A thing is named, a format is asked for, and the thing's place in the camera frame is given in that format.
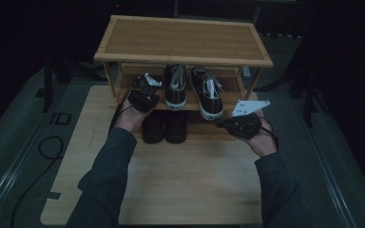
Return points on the grey floor rail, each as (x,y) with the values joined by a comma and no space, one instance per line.
(335,190)
(12,176)

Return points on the wooden three-tier shoe rack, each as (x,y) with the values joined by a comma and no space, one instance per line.
(183,39)

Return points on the black white canvas sneaker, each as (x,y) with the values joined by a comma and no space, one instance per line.
(210,106)
(175,95)

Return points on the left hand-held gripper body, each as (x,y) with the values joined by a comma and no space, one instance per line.
(142,98)

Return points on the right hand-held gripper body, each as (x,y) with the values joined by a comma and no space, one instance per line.
(244,126)

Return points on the plain black shoe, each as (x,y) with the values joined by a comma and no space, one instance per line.
(176,129)
(153,129)

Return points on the person's left hand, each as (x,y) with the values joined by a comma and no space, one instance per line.
(130,118)

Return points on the black metal stand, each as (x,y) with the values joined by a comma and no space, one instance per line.
(47,85)
(310,95)

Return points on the person's right hand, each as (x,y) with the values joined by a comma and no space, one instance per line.
(264,142)

